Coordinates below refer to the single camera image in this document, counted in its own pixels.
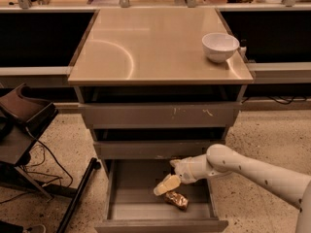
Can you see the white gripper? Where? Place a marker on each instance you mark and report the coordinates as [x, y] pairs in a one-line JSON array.
[[185, 171]]

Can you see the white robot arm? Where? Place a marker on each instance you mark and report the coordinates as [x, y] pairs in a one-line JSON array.
[[290, 186]]

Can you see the grey open bottom drawer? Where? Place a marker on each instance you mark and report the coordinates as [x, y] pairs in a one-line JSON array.
[[132, 207]]

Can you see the grey top drawer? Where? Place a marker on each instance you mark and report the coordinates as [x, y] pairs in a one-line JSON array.
[[159, 115]]

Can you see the grey middle drawer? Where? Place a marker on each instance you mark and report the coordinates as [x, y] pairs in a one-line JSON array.
[[152, 149]]

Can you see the grey metal drawer cabinet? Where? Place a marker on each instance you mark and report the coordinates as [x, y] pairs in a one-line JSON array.
[[155, 55]]

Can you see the black metal leg bar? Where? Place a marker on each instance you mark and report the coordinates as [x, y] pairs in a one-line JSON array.
[[94, 164]]

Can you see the white ceramic bowl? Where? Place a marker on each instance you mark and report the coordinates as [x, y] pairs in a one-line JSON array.
[[219, 47]]

